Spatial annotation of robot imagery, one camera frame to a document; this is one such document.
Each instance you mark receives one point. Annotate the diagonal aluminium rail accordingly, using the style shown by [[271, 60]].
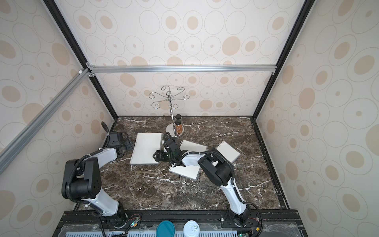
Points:
[[25, 136]]

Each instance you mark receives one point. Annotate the brown spice bottle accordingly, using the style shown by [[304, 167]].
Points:
[[179, 127]]

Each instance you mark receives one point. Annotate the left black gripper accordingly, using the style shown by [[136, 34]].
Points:
[[128, 144]]

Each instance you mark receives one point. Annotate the white round lid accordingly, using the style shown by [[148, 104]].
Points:
[[191, 229]]

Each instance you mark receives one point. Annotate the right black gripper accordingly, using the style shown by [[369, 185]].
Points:
[[165, 155]]

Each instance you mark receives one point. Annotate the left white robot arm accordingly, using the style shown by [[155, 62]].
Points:
[[82, 179]]

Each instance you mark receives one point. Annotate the chrome hook stand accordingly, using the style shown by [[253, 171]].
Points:
[[170, 98]]

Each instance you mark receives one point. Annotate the horizontal aluminium rail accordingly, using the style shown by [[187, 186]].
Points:
[[183, 69]]

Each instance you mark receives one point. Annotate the teal round lid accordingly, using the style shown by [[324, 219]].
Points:
[[166, 229]]

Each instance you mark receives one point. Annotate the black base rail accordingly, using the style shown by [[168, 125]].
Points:
[[212, 223]]

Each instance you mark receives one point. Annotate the large white spiral notebook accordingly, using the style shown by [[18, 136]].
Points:
[[145, 147]]

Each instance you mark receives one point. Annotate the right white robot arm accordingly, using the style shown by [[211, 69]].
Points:
[[217, 168]]

